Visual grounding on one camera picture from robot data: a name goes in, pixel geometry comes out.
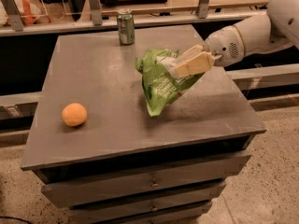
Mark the green rice chip bag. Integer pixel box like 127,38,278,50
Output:
135,49,202,117

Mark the grey drawer cabinet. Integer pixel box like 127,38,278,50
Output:
21,25,265,224

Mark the orange white bag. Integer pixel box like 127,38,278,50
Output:
0,0,51,25

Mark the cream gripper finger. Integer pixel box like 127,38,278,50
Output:
184,44,204,54
173,51,214,77

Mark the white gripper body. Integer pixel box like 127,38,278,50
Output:
205,25,245,67

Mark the middle metal railing post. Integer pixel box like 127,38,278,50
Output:
89,0,102,26

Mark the right metal railing post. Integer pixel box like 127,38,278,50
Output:
196,0,209,19

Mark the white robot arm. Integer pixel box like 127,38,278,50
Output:
171,0,299,78

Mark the green soda can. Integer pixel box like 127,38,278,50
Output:
117,9,135,45

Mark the orange fruit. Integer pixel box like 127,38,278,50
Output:
62,103,87,127

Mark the top drawer knob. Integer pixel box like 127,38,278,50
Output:
149,178,160,189

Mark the left metal railing post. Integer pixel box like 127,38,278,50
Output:
1,0,24,32

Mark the drawer knob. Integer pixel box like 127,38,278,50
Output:
150,204,158,212
149,178,160,189

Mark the metal railing post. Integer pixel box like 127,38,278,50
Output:
1,0,24,32
196,0,209,19
89,0,102,26

